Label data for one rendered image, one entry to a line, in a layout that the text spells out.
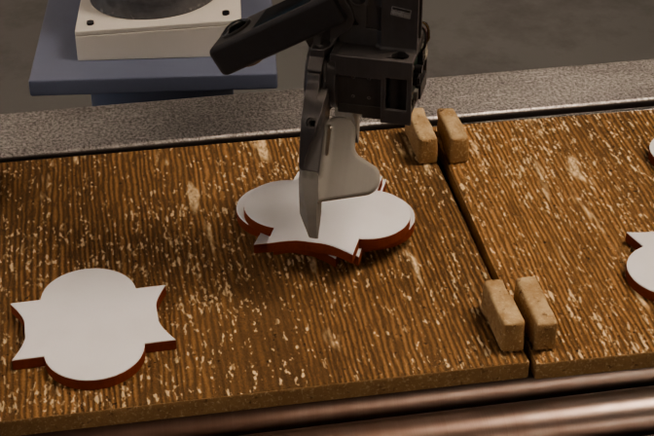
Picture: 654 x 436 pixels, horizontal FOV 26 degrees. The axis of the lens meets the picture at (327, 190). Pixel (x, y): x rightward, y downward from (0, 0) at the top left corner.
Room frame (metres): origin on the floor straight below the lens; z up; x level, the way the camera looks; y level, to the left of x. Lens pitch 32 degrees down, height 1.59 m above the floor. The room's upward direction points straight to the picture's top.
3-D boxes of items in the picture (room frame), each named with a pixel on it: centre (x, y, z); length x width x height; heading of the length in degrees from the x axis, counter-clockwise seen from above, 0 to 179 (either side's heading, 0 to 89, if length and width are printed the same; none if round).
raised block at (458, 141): (1.10, -0.11, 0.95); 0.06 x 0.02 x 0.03; 9
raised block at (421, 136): (1.10, -0.08, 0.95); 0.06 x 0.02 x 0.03; 10
